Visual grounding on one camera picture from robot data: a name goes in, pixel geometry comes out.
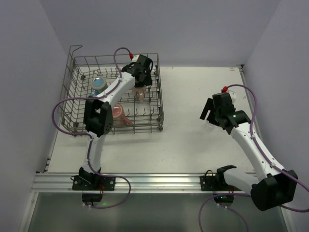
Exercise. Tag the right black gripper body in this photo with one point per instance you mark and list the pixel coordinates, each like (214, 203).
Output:
(215, 118)

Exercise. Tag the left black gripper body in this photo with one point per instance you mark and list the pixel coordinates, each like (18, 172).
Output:
(141, 79)

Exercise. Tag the pale pink mug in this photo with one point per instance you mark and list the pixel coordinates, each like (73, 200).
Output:
(139, 93)

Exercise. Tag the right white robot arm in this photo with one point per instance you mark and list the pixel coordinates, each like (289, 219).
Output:
(273, 185)

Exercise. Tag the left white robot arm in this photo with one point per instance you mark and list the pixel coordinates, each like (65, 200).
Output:
(98, 117)

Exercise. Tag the blue printed cup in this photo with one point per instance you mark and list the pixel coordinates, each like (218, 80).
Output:
(98, 85)

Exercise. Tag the salmon pink mug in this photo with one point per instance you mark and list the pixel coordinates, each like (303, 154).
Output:
(119, 117)

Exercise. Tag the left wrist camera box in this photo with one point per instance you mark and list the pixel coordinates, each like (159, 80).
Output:
(135, 58)

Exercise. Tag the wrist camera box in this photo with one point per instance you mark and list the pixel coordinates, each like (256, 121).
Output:
(232, 95)
(135, 58)

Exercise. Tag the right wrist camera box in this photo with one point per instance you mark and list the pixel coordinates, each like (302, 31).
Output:
(232, 95)

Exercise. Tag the grey wire dish rack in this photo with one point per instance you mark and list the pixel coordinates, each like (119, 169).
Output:
(147, 116)

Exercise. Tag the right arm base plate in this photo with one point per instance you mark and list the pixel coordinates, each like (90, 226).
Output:
(209, 182)

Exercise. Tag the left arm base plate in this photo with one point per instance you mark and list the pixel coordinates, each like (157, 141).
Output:
(94, 183)

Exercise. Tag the aluminium mounting rail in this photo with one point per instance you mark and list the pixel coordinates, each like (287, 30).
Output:
(140, 183)

